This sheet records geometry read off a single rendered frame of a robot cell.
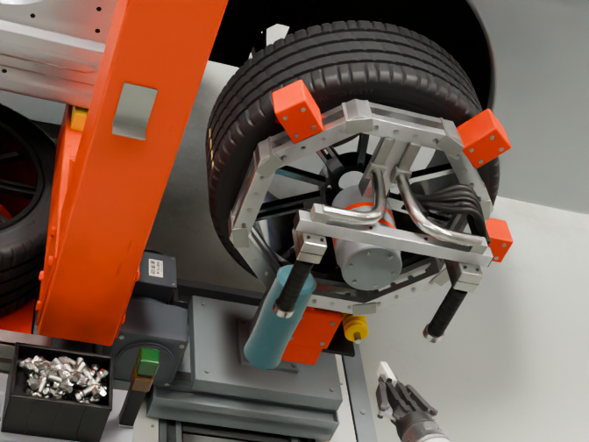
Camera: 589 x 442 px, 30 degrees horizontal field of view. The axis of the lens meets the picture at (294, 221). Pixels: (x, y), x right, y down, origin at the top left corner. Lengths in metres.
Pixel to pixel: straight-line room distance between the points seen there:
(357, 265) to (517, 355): 1.50
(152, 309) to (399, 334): 1.10
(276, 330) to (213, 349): 0.48
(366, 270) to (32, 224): 0.82
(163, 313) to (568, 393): 1.55
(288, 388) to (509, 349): 1.06
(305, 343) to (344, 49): 0.72
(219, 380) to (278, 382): 0.16
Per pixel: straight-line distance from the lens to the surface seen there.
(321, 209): 2.13
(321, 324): 2.60
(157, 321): 2.63
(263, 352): 2.48
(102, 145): 2.03
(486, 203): 2.43
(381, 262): 2.29
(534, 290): 4.01
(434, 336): 2.36
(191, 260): 3.45
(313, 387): 2.90
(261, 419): 2.89
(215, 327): 2.94
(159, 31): 1.89
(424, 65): 2.38
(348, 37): 2.40
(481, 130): 2.33
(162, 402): 2.81
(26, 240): 2.60
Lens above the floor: 2.24
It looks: 37 degrees down
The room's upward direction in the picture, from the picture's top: 24 degrees clockwise
